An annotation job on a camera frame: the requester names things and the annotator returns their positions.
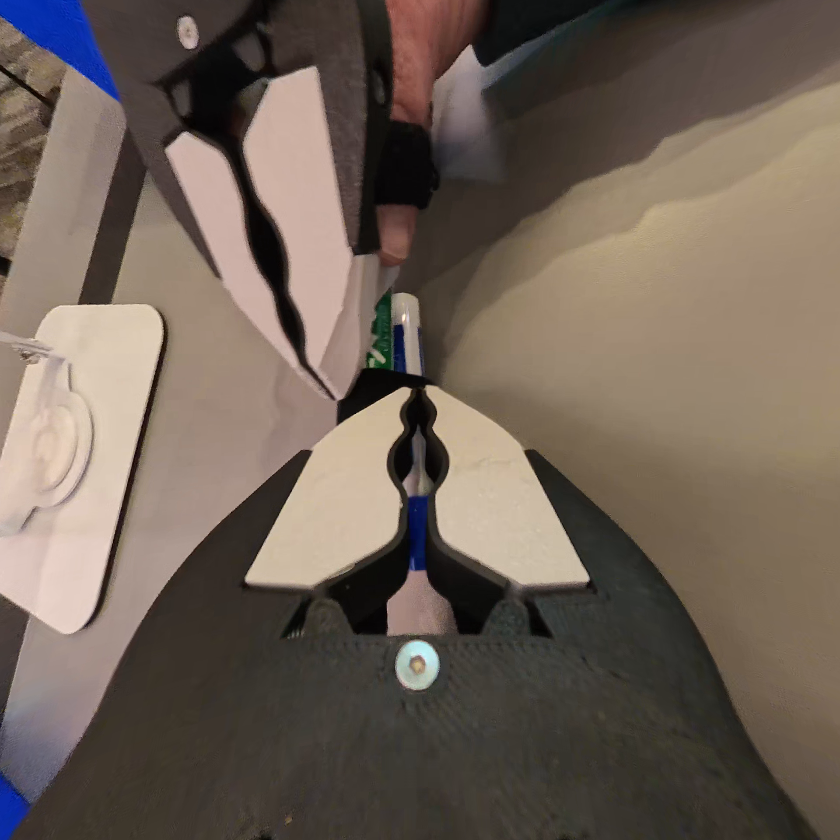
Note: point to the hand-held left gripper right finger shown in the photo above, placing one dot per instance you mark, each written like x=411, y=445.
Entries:
x=505, y=518

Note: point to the blue panel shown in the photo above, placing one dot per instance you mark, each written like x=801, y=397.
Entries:
x=10, y=807
x=59, y=26

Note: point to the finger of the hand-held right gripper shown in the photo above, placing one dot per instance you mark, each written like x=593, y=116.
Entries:
x=302, y=170
x=216, y=210

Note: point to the person's right hand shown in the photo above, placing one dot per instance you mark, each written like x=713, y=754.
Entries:
x=426, y=46

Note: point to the white rounded board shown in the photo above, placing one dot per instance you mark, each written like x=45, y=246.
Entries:
x=111, y=407

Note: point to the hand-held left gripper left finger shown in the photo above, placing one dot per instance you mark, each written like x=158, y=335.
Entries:
x=328, y=512

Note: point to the blue white marker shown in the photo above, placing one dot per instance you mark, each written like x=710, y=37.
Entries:
x=407, y=328

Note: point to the clear plastic piece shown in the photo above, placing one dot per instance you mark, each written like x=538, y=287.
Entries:
x=46, y=446

